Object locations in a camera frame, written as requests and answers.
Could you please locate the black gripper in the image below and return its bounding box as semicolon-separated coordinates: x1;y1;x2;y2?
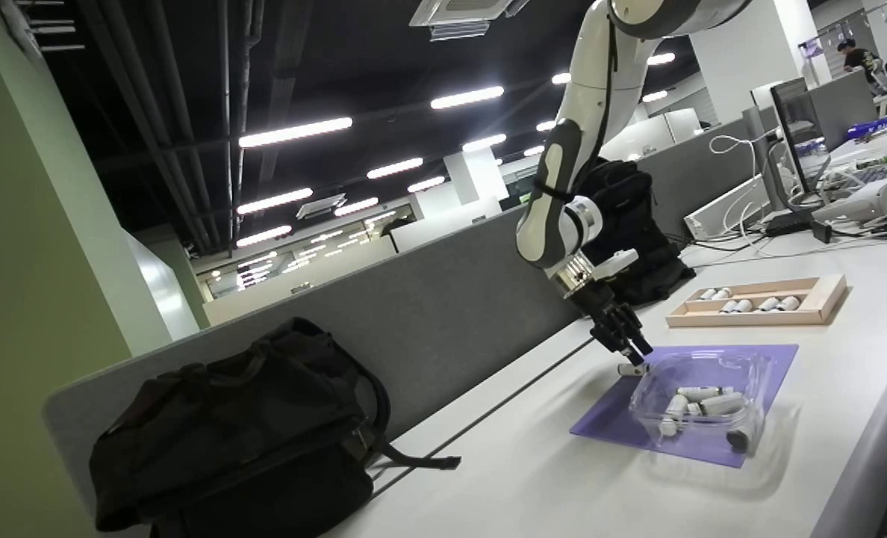
564;271;658;371

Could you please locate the black backpack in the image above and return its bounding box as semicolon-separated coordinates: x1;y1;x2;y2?
86;313;463;538

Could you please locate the white box device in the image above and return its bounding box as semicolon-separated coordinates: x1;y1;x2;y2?
814;174;887;226

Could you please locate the wooden tray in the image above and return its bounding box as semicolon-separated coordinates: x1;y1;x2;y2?
664;271;850;331

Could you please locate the black computer monitor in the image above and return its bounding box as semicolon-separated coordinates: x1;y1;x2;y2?
759;75;835;241

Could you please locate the white keyboard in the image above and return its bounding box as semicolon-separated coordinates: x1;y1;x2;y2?
681;169;777;241

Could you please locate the clear plastic container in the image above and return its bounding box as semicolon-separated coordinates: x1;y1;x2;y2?
623;346;805;497

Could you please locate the grey divider panel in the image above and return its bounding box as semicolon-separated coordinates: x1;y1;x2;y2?
42;210;607;503

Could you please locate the fluorescent ceiling light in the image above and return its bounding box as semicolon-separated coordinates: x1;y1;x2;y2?
363;151;431;184
428;80;508;114
236;114;357;151
232;184;319;219

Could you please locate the ceiling air conditioner vent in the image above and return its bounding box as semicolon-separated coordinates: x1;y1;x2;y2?
405;0;531;44

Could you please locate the purple mat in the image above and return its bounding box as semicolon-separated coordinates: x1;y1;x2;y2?
567;341;802;471

